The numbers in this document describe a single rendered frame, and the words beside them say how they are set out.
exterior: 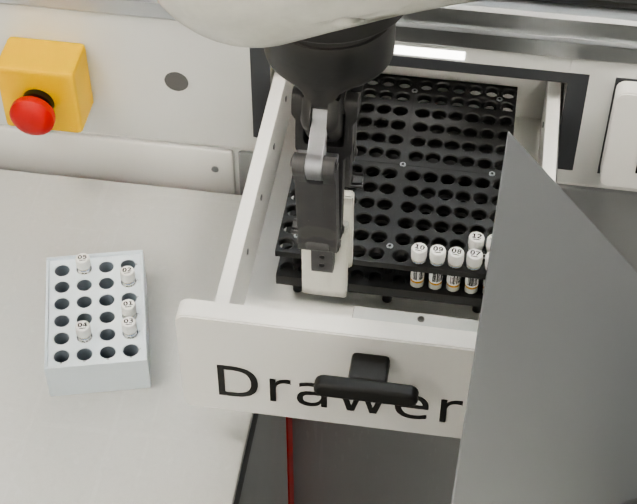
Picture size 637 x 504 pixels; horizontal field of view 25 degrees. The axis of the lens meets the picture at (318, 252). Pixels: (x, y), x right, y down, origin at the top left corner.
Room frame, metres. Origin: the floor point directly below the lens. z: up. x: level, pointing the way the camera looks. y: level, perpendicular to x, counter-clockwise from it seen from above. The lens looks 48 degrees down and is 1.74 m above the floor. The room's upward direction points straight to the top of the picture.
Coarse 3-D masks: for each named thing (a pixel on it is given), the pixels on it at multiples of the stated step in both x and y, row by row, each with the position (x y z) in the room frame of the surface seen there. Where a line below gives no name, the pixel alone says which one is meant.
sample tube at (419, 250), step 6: (414, 246) 0.76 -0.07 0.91; (420, 246) 0.76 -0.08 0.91; (426, 246) 0.76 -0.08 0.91; (414, 252) 0.75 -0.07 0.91; (420, 252) 0.75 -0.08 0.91; (426, 252) 0.76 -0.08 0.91; (414, 258) 0.75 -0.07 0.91; (420, 258) 0.75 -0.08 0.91; (414, 276) 0.75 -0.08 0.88; (420, 276) 0.75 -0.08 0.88; (414, 282) 0.75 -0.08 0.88; (420, 282) 0.75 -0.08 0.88
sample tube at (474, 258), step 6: (468, 252) 0.75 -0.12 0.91; (474, 252) 0.75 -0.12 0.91; (480, 252) 0.75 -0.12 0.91; (468, 258) 0.75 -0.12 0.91; (474, 258) 0.75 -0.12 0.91; (480, 258) 0.75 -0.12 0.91; (468, 264) 0.75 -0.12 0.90; (474, 264) 0.75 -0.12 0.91; (480, 264) 0.75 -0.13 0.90; (468, 282) 0.75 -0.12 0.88; (474, 282) 0.75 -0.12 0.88; (468, 288) 0.75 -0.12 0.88; (474, 288) 0.75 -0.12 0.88
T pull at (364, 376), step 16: (352, 368) 0.64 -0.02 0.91; (368, 368) 0.64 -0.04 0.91; (384, 368) 0.64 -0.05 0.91; (320, 384) 0.63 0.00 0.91; (336, 384) 0.63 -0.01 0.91; (352, 384) 0.63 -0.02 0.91; (368, 384) 0.63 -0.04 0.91; (384, 384) 0.63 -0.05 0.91; (400, 384) 0.63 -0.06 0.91; (368, 400) 0.62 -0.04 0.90; (384, 400) 0.62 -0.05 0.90; (400, 400) 0.62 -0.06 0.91; (416, 400) 0.62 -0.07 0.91
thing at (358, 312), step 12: (360, 312) 0.75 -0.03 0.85; (372, 312) 0.75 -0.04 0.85; (384, 312) 0.75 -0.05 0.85; (396, 312) 0.75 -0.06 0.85; (408, 312) 0.75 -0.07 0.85; (420, 324) 0.73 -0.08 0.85; (432, 324) 0.73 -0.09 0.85; (444, 324) 0.73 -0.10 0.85; (456, 324) 0.73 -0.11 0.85; (468, 324) 0.73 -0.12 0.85
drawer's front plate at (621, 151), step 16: (624, 96) 0.92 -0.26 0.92; (624, 112) 0.92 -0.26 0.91; (608, 128) 0.93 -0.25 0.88; (624, 128) 0.92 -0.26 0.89; (608, 144) 0.92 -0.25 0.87; (624, 144) 0.92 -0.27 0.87; (608, 160) 0.92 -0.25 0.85; (624, 160) 0.92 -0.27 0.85; (608, 176) 0.92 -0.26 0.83; (624, 176) 0.92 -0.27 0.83
